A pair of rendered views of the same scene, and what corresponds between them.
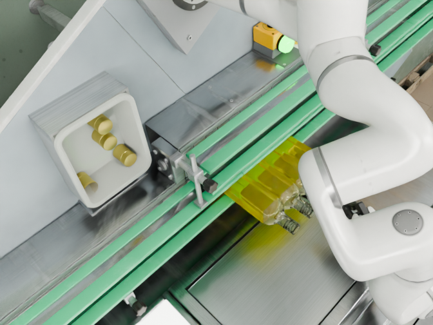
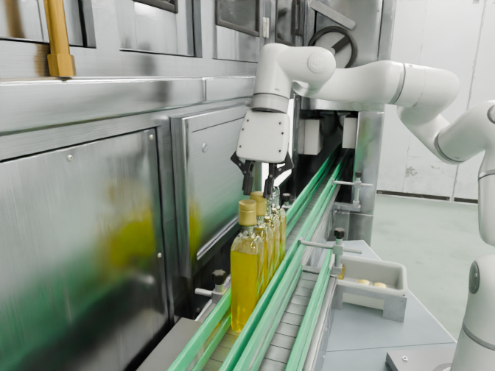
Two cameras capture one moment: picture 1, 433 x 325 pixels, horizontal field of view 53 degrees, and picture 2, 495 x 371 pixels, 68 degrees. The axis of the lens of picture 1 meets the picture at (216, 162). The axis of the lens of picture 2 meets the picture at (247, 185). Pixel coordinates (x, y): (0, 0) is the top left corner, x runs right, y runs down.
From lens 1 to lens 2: 1.39 m
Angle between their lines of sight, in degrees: 88
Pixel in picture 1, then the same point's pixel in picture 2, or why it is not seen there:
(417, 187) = (80, 185)
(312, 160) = not seen: hidden behind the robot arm
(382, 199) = (128, 198)
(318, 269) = (221, 158)
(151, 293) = not seen: hidden behind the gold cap
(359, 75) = not seen: outside the picture
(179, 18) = (429, 361)
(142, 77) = (377, 335)
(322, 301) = (230, 132)
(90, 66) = (412, 319)
